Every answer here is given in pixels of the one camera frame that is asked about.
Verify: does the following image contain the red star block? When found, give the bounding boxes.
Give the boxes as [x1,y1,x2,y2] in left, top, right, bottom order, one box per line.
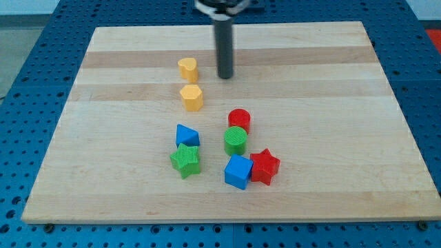
[249,148,280,186]

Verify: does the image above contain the yellow heart block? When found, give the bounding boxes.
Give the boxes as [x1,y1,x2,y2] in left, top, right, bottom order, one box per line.
[178,57,198,83]

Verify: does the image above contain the green cylinder block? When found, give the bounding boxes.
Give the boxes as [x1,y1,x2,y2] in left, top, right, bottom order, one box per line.
[224,126,247,156]

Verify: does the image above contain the wooden board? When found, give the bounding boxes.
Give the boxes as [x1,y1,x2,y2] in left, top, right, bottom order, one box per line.
[22,21,440,224]

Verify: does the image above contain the red cylinder block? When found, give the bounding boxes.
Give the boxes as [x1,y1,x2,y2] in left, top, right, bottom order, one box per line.
[227,108,251,134]

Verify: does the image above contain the blue triangle block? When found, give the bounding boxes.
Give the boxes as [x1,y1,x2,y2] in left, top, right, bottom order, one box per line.
[176,124,200,147]

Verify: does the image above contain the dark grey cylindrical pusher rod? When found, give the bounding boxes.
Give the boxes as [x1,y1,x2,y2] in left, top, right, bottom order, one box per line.
[213,16,234,79]

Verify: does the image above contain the blue cube block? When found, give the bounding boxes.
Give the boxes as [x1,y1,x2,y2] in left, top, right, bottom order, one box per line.
[224,154,254,190]

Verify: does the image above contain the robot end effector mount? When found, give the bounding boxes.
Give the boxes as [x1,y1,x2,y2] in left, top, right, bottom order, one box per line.
[194,0,249,16]

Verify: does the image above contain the green star block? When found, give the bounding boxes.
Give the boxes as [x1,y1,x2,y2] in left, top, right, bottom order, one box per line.
[170,143,201,179]

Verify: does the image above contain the yellow hexagon block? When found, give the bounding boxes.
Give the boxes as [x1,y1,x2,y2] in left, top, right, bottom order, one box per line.
[179,85,203,112]

